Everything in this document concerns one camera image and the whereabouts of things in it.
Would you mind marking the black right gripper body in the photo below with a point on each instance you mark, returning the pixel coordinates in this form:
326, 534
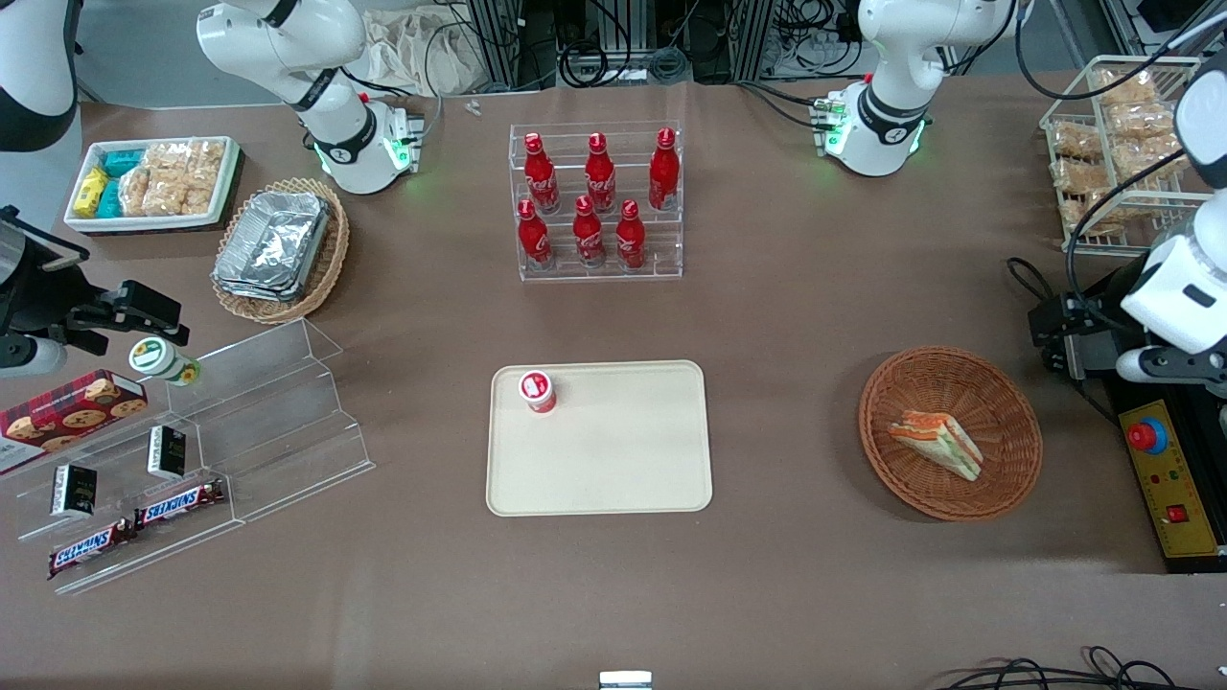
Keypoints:
31, 295

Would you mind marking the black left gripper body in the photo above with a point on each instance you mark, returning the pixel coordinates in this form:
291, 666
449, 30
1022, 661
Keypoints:
1102, 309

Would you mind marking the triangle sandwich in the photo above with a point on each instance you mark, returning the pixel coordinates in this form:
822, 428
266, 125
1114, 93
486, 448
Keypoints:
944, 441

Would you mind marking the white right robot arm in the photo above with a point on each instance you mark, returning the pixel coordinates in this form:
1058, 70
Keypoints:
335, 144

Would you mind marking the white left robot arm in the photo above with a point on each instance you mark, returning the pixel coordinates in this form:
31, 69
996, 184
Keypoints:
882, 125

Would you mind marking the silver foil tray stack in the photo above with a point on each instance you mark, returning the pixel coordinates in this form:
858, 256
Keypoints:
273, 244

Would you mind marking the brown wicker basket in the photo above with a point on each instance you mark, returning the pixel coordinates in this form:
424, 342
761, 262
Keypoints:
920, 383

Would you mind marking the light wicker basket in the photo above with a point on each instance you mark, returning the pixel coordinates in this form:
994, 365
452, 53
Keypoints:
331, 278

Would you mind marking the beige plastic tray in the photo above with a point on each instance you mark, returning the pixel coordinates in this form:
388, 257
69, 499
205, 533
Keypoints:
604, 450

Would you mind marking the green lid cup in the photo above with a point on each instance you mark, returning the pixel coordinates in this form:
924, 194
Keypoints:
153, 357

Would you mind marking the grey metal box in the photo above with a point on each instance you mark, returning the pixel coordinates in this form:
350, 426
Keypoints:
1093, 356

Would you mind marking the white rectangular bin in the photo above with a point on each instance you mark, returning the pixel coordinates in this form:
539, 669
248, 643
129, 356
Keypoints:
134, 223

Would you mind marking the clear cracker snack bag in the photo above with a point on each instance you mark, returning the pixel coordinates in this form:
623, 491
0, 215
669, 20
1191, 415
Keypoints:
207, 161
1145, 161
1076, 142
1078, 177
168, 158
137, 192
1126, 88
184, 197
1141, 120
1093, 217

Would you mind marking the red tartan cookie box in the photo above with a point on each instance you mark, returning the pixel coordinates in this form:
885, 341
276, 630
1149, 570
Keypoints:
57, 414

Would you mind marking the teal snack packet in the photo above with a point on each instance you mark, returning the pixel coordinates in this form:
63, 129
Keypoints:
110, 198
123, 162

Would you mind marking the small black box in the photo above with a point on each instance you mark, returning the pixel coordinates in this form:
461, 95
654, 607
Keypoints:
167, 452
74, 491

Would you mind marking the yellow snack packet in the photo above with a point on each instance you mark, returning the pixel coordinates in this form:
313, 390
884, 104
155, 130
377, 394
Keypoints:
90, 189

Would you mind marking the clear acrylic stepped shelf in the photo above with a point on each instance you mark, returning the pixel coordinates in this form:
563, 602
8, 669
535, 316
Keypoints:
288, 422

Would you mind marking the snickers bar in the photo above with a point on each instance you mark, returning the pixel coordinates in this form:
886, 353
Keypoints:
180, 503
91, 548

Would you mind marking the yellow black control box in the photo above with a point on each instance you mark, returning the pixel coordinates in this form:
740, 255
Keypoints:
1174, 479

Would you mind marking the beige cloth bag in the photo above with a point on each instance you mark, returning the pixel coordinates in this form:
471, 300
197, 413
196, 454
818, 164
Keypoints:
422, 48

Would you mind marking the red lid cup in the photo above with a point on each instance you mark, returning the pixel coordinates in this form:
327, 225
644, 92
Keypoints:
538, 391

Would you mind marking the red cola bottle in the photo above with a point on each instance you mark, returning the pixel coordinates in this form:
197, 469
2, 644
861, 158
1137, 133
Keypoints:
630, 238
542, 177
663, 172
534, 238
600, 177
589, 235

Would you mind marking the clear acrylic bottle rack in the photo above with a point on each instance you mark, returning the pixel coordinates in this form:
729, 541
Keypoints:
668, 244

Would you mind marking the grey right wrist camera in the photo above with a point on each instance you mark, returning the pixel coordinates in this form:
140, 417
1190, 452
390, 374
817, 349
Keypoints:
29, 356

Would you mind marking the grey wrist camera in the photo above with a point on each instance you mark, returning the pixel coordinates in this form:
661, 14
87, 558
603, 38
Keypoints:
29, 356
1155, 366

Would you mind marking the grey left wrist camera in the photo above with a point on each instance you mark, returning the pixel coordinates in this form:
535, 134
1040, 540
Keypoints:
1155, 366

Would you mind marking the aluminium frame rack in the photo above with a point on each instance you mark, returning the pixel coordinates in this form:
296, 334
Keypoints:
498, 38

